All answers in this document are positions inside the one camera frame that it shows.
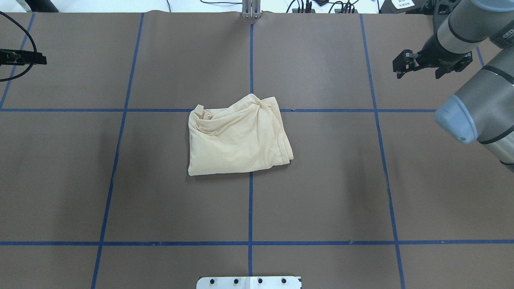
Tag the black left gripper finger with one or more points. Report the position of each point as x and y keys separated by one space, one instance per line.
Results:
x=14 y=57

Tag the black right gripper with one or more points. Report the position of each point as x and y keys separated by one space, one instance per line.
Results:
x=432 y=50

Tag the cream long-sleeve printed shirt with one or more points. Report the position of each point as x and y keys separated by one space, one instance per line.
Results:
x=245 y=137

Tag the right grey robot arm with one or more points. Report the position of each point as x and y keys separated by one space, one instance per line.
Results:
x=482 y=109

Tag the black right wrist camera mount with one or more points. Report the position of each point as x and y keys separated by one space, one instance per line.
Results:
x=438 y=7

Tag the aluminium frame post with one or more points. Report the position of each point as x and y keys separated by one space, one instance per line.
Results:
x=251 y=9

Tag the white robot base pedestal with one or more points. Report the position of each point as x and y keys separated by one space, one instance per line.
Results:
x=250 y=282

